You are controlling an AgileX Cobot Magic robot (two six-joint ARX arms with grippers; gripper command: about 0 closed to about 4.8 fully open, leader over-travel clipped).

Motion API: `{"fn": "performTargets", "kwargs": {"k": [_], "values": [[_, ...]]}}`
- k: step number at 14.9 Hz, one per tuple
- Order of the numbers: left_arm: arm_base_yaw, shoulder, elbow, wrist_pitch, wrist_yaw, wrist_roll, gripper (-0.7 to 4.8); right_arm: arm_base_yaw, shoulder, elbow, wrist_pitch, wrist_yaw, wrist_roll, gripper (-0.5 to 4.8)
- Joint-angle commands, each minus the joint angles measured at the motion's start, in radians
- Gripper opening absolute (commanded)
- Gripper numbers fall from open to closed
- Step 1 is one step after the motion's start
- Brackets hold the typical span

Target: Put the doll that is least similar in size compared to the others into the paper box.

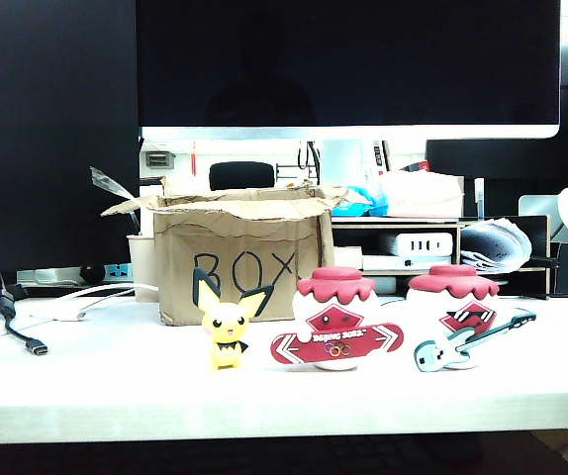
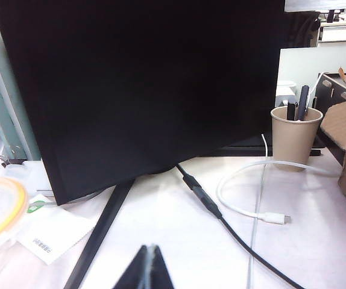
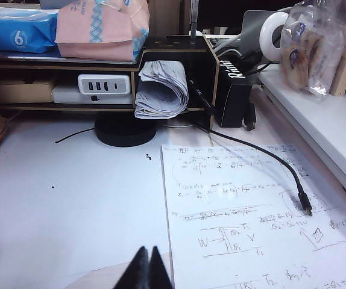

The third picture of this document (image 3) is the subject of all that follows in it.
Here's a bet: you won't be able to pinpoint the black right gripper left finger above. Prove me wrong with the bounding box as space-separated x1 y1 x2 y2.
114 246 151 289

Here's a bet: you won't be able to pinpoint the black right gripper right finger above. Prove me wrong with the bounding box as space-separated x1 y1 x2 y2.
149 246 175 289

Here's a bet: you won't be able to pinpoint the flat white Apple box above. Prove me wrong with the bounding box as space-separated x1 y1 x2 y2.
51 86 135 105

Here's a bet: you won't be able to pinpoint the black box with white lettering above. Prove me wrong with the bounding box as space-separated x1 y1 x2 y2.
214 56 254 129

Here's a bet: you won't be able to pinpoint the small beige cardboard box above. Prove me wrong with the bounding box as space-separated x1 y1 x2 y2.
0 78 57 104

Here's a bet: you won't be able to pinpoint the handwritten white paper sheet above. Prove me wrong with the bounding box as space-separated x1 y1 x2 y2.
160 143 346 289

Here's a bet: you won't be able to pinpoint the black round stand base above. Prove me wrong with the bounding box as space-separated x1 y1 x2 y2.
94 116 159 148

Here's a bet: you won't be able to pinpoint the black pen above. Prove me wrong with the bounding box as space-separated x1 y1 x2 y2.
187 78 215 116

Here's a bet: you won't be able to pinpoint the rolled printed papers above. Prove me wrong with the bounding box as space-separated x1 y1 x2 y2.
134 60 190 120

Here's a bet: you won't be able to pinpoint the white USB charger hub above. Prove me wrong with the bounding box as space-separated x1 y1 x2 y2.
77 74 131 96

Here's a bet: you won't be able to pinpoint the flat white board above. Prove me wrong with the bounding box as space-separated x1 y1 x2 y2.
256 64 346 206

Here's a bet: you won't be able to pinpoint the black wooden desk shelf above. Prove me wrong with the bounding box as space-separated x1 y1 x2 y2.
0 35 219 133

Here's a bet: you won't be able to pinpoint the upright silver metal rod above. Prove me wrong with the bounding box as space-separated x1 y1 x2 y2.
189 0 201 46

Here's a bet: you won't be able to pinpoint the white tape roll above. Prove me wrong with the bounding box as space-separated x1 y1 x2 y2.
259 11 294 61

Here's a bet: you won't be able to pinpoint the clear plastic snack bag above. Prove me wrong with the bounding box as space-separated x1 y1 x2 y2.
279 0 346 104

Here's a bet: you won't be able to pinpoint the blue tissue pack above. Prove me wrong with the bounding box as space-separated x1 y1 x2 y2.
0 6 60 55

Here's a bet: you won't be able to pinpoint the thin black wire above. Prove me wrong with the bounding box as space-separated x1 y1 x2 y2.
54 126 97 144

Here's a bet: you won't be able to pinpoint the black USB-C cable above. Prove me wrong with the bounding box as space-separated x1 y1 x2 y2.
196 120 314 217

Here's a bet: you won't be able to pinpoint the black cable plug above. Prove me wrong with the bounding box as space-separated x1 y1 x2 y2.
243 103 257 132

